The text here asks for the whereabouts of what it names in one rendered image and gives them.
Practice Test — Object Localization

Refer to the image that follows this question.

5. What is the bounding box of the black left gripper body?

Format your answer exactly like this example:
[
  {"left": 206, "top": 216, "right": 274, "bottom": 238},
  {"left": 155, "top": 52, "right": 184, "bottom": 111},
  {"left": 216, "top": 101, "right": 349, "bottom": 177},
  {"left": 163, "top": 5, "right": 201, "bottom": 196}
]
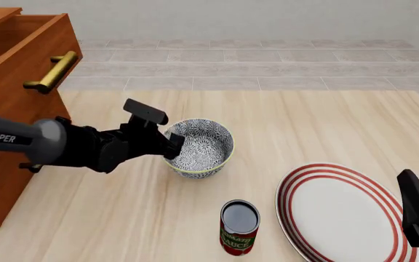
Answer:
[{"left": 119, "top": 114, "right": 171, "bottom": 162}]

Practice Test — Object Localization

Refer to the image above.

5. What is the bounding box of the patterned black and white bowl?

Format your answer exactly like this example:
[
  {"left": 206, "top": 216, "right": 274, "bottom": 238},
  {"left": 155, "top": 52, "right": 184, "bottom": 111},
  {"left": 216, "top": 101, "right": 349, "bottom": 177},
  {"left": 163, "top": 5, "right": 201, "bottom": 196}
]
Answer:
[{"left": 161, "top": 118, "right": 236, "bottom": 180}]

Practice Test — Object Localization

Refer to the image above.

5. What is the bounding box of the tomato sauce tin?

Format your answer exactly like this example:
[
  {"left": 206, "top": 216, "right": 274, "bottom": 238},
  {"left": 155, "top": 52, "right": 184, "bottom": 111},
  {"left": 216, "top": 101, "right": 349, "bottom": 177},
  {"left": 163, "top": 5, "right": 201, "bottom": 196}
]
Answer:
[{"left": 219, "top": 199, "right": 261, "bottom": 257}]

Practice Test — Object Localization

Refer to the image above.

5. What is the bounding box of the white plate with red rings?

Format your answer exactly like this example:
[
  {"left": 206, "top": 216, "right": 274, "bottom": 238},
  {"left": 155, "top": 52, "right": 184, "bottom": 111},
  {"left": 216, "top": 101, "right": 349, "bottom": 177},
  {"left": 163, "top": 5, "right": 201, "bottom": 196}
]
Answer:
[{"left": 274, "top": 162, "right": 419, "bottom": 262}]

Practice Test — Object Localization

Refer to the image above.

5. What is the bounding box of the brass drawer handle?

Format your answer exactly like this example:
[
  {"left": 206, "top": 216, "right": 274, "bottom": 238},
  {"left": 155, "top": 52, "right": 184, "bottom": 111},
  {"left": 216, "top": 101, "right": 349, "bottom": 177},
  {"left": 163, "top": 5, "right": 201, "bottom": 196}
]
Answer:
[
  {"left": 18, "top": 162, "right": 44, "bottom": 174},
  {"left": 23, "top": 50, "right": 79, "bottom": 95}
]

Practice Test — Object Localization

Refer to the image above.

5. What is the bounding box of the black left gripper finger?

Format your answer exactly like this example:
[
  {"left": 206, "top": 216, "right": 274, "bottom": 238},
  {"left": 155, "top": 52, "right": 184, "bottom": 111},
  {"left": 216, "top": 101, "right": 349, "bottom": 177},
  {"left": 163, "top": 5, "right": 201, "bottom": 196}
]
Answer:
[{"left": 163, "top": 132, "right": 186, "bottom": 161}]

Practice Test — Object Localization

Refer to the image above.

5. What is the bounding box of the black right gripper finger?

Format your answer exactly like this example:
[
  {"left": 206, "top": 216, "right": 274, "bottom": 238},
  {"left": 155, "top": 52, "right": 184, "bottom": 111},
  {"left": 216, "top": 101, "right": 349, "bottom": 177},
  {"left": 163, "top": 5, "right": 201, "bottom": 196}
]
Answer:
[{"left": 396, "top": 168, "right": 419, "bottom": 228}]

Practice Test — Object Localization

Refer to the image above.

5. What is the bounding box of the open wooden drawer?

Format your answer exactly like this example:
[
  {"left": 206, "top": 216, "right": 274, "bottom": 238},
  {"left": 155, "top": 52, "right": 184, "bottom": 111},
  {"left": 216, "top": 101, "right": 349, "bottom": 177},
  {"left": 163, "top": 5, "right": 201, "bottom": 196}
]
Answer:
[{"left": 0, "top": 13, "right": 84, "bottom": 95}]

